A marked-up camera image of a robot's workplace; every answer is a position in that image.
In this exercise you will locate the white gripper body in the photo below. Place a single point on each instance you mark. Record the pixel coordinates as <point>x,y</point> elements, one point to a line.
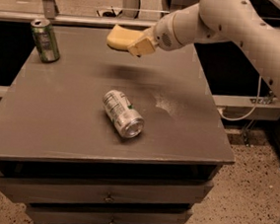
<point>162,33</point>

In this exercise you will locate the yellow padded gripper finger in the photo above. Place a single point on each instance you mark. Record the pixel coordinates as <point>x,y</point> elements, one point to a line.
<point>143,42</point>

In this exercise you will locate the yellow wavy sponge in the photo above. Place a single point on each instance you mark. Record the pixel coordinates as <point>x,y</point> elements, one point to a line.
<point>120,38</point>

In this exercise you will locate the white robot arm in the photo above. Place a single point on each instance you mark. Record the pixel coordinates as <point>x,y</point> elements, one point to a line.
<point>214,21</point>

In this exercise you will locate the silver can lying down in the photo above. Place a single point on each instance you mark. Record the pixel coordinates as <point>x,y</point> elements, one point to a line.
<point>127,121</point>

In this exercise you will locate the upright green soda can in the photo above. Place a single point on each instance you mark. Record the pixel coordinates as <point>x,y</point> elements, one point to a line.
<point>45,40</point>

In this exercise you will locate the grey drawer cabinet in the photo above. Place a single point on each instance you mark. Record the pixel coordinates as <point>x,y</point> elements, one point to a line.
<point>53,124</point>

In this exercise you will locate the top drawer with knob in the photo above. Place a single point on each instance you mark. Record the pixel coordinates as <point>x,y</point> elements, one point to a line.
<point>104,191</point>

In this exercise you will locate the drawer with knob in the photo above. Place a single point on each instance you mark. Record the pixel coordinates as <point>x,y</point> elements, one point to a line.
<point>122,215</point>
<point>104,191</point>

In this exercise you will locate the middle drawer with knob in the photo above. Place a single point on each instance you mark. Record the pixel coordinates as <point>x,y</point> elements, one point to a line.
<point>122,215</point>

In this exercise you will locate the metal railing frame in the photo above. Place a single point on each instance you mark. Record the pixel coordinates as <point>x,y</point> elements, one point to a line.
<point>90,13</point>

